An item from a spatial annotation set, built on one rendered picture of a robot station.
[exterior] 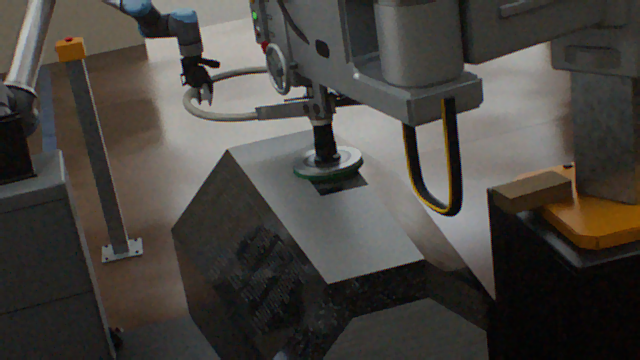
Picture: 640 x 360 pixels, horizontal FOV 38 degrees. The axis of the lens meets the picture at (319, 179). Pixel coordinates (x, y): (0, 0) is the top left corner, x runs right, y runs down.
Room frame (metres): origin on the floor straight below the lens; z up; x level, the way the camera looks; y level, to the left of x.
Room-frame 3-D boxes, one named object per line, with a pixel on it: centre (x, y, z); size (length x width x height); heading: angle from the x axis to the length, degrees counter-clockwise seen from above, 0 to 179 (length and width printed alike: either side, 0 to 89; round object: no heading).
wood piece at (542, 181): (2.39, -0.59, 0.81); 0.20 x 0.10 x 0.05; 107
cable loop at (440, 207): (2.06, -0.27, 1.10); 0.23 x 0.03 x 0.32; 22
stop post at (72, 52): (4.22, 1.03, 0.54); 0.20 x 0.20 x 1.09; 9
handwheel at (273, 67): (2.52, 0.03, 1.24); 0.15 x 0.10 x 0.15; 22
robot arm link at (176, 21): (3.39, 0.40, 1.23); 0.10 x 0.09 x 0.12; 72
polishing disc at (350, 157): (2.68, -0.03, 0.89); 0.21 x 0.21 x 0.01
